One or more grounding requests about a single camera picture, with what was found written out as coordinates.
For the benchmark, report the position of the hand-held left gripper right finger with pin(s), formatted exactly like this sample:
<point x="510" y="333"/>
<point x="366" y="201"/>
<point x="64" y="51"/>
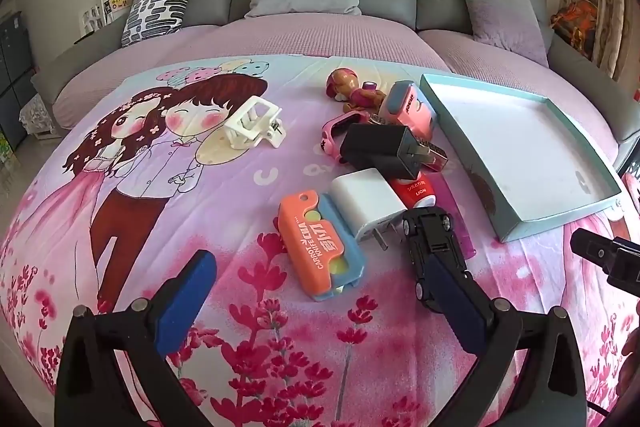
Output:
<point x="455" y="302"/>

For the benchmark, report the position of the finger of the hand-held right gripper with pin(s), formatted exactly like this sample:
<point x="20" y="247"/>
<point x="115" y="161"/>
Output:
<point x="590" y="247"/>

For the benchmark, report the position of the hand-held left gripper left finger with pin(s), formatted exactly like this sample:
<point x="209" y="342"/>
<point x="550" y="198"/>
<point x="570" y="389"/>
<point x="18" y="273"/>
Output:
<point x="185" y="302"/>

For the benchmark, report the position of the black toy car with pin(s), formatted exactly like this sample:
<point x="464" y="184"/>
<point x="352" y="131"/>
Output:
<point x="430" y="232"/>

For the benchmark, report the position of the red and white tube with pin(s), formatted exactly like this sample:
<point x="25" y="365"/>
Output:
<point x="415" y="189"/>

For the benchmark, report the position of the teal box lid tray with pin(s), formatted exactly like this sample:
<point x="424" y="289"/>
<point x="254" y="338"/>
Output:
<point x="510" y="157"/>

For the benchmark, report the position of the white wall charger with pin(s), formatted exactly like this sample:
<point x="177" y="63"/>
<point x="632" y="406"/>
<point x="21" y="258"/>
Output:
<point x="365" y="199"/>

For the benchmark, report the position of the gold patterned lighter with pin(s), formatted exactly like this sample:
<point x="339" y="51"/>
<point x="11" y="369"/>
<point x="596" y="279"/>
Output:
<point x="436" y="157"/>

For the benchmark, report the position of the black wall charger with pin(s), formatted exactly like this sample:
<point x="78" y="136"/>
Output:
<point x="375" y="147"/>

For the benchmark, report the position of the white hair clip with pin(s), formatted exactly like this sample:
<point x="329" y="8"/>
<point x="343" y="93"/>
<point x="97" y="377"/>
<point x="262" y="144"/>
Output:
<point x="250" y="124"/>

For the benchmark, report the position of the pink and blue plastic case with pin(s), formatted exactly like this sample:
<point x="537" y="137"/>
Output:
<point x="407" y="107"/>

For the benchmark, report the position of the cartoon printed blanket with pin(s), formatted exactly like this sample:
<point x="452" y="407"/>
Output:
<point x="225" y="207"/>

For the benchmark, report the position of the pink kids watch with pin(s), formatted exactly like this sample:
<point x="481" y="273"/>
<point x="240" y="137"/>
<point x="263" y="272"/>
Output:
<point x="332" y="129"/>

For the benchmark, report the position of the pink puppy toy figure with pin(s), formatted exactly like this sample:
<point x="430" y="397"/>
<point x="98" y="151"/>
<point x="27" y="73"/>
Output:
<point x="345" y="84"/>

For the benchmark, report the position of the pink sofa cover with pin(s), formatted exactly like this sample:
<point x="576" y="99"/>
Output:
<point x="300" y="37"/>

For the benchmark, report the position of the dark grey cabinet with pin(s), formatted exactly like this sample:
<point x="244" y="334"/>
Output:
<point x="15" y="57"/>

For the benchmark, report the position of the black and white patterned pillow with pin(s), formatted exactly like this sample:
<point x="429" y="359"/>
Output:
<point x="160" y="2"/>

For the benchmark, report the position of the yellow label book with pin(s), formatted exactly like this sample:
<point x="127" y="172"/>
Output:
<point x="116" y="7"/>

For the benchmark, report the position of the white cutout frame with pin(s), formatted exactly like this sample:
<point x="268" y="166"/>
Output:
<point x="92" y="19"/>

